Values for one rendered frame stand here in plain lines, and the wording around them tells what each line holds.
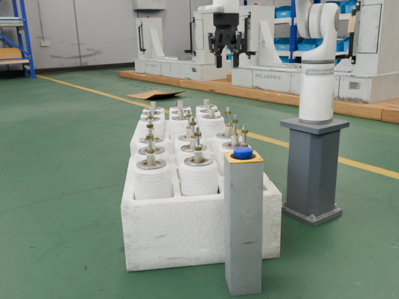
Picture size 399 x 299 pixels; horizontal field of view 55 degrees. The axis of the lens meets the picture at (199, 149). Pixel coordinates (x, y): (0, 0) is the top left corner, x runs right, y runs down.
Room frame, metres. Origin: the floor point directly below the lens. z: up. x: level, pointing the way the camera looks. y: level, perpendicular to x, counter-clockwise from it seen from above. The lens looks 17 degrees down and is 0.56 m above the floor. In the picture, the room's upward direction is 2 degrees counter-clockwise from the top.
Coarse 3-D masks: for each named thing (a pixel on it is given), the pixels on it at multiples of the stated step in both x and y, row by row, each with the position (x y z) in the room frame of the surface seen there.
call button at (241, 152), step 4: (236, 148) 0.76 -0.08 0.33; (240, 148) 0.76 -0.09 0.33; (244, 148) 0.76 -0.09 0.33; (248, 148) 0.76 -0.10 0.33; (236, 152) 0.74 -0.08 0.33; (240, 152) 0.74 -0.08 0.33; (244, 152) 0.74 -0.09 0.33; (248, 152) 0.74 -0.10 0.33; (252, 152) 0.75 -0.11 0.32; (236, 156) 0.75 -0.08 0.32; (240, 156) 0.74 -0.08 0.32; (244, 156) 0.74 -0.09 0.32; (248, 156) 0.74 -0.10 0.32
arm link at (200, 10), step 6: (216, 0) 1.14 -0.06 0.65; (222, 0) 1.13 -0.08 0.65; (228, 0) 1.13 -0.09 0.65; (234, 0) 1.14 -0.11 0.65; (204, 6) 1.13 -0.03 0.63; (210, 6) 1.11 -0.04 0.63; (216, 6) 1.09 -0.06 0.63; (222, 6) 1.10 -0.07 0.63; (228, 6) 1.13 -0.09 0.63; (234, 6) 1.14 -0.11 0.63; (198, 12) 1.15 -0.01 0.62; (204, 12) 1.13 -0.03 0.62; (210, 12) 1.12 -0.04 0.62; (216, 12) 1.12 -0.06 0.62; (222, 12) 1.13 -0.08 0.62; (228, 12) 1.13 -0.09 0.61; (234, 12) 1.14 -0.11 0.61
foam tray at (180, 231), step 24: (264, 192) 0.87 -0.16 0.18; (144, 216) 0.83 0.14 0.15; (168, 216) 0.83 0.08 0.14; (192, 216) 0.84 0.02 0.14; (216, 216) 0.85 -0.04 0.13; (264, 216) 0.86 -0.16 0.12; (144, 240) 0.83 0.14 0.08; (168, 240) 0.83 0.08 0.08; (192, 240) 0.84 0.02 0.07; (216, 240) 0.85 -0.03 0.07; (264, 240) 0.86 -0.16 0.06; (144, 264) 0.83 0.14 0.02; (168, 264) 0.83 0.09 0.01; (192, 264) 0.84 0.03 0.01
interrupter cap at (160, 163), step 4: (144, 160) 0.93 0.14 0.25; (156, 160) 0.93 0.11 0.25; (160, 160) 0.93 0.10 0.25; (164, 160) 0.92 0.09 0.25; (136, 164) 0.90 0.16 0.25; (140, 164) 0.90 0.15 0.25; (144, 164) 0.91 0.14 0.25; (156, 164) 0.91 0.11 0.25; (160, 164) 0.90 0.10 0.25; (164, 164) 0.89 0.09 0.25; (140, 168) 0.88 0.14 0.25; (144, 168) 0.87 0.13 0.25; (148, 168) 0.87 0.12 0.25; (152, 168) 0.87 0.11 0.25; (156, 168) 0.87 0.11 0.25
